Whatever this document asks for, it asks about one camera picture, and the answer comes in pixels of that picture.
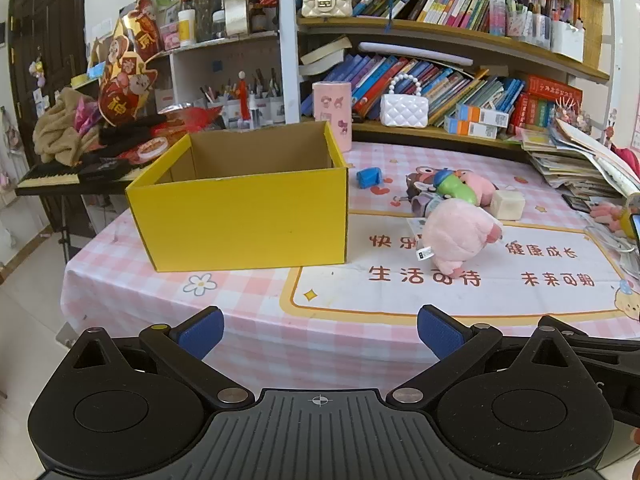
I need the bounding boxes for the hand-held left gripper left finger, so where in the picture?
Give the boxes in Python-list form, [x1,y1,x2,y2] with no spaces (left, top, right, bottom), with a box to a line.
[65,306,256,409]

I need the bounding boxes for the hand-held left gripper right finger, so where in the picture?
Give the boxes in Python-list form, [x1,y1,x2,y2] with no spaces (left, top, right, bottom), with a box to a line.
[387,304,588,409]

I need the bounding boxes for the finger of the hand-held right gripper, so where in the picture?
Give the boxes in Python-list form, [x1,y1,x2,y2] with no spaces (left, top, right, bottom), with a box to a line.
[537,315,640,361]

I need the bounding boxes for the pink plush pig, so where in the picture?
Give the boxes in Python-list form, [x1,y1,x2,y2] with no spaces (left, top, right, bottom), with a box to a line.
[407,198,504,277]

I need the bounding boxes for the yellow cardboard box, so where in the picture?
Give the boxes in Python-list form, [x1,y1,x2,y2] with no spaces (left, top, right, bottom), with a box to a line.
[125,120,349,273]

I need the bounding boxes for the purple toy car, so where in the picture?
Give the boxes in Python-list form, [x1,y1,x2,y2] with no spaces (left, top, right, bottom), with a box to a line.
[410,191,451,217]

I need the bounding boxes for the cream cube block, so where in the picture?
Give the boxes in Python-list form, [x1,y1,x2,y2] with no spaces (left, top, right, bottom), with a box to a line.
[490,189,526,221]

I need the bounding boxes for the green toy figure blue cap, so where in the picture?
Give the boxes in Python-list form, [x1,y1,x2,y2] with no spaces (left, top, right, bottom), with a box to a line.
[433,169,480,207]

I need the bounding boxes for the pink plush doll brown hair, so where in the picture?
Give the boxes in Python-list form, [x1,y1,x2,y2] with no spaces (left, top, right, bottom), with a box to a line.
[404,167,497,208]

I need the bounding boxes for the pink checked printed tablecloth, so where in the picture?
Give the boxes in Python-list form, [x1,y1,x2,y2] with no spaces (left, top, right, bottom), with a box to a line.
[62,141,640,391]

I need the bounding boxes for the pink yellow plush toy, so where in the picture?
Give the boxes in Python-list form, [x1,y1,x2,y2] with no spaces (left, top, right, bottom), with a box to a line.
[590,200,632,237]

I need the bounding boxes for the flat black device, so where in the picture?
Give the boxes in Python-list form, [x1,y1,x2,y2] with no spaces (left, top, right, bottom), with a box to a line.
[561,194,594,214]

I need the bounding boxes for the black keyboard stand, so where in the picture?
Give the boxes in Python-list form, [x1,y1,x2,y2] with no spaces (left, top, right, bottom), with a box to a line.
[56,195,72,267]

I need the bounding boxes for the pile of books and papers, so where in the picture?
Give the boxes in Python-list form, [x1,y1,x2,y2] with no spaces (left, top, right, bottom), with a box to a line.
[520,119,640,201]

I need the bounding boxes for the red cloth bag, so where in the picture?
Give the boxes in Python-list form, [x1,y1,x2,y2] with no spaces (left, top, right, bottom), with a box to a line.
[607,144,640,167]

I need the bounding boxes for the orange blue carton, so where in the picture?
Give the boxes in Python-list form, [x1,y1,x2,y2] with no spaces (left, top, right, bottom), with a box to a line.
[455,103,510,127]
[444,116,500,140]

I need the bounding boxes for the black fuzzy cloth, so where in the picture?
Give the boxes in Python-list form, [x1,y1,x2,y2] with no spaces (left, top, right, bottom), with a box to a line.
[97,114,173,147]

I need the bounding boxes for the red foil snack bags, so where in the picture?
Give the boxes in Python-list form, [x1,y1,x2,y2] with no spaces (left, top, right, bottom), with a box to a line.
[122,104,223,163]

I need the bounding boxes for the black electronic keyboard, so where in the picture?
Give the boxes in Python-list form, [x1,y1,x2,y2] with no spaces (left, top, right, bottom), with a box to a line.
[14,152,156,197]

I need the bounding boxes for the cups of pens and brushes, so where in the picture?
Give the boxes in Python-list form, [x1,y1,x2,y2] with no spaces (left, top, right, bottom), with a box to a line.
[200,67,286,130]

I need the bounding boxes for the pink antler ornament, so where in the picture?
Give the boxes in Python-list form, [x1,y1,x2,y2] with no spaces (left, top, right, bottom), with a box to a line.
[552,94,588,133]

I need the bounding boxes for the row of blue-spined books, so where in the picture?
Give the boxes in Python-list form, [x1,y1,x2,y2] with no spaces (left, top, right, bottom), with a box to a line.
[320,52,526,128]

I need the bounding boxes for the red tassel ornament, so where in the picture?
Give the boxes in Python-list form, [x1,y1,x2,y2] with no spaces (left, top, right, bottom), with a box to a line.
[237,71,250,122]

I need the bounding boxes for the pink cartoon canister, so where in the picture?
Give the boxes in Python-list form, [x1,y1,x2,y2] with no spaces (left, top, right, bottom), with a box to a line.
[312,81,354,153]

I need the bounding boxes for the beige towel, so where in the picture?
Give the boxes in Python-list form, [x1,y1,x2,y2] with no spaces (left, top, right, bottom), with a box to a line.
[32,86,103,166]

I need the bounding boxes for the thick red book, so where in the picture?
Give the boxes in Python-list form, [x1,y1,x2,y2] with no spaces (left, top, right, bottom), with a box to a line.
[514,74,584,131]

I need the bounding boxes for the red gold paper decoration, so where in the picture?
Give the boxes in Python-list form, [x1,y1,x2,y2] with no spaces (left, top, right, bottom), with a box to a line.
[95,0,162,128]

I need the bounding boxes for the white cubby shelf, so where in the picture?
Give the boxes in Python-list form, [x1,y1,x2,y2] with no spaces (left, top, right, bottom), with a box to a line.
[150,31,286,131]

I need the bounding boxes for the rolled white paper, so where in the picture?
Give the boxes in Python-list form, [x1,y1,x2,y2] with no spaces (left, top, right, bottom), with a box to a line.
[357,41,474,67]

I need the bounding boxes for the white pen container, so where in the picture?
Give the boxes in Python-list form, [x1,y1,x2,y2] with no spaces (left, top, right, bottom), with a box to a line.
[550,22,586,64]

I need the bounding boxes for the small pink box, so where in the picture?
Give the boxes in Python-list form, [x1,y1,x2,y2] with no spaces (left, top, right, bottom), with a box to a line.
[159,22,182,52]

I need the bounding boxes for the thick books lying flat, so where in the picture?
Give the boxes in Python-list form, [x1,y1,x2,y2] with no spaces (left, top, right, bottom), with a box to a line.
[299,35,354,78]

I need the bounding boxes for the white bottle yellow label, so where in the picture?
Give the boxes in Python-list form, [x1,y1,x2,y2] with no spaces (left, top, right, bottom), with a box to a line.
[178,9,196,46]

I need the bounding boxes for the wooden bookshelf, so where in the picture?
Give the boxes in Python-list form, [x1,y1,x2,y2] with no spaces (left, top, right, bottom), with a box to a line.
[295,0,613,153]

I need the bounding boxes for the pastel striped bottle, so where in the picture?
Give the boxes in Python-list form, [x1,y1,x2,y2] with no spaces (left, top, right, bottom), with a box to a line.
[489,0,507,37]

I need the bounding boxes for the large cream tape roll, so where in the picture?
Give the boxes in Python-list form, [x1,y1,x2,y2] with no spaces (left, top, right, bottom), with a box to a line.
[222,0,251,37]

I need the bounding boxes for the row of coloured markers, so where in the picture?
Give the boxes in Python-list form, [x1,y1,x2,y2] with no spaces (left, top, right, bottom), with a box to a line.
[505,0,583,41]

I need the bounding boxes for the dark wooden door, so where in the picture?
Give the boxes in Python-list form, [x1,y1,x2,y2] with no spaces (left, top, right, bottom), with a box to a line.
[6,0,88,238]

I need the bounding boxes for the white cable bundle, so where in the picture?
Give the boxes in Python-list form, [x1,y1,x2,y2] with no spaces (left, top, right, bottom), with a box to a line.
[585,225,640,281]

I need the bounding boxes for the white quilted pearl-handle handbag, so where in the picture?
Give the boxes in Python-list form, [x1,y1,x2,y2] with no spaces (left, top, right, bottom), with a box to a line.
[380,74,430,128]

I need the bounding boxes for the white shelf post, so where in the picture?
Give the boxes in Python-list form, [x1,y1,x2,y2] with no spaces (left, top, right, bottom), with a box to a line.
[276,0,302,126]

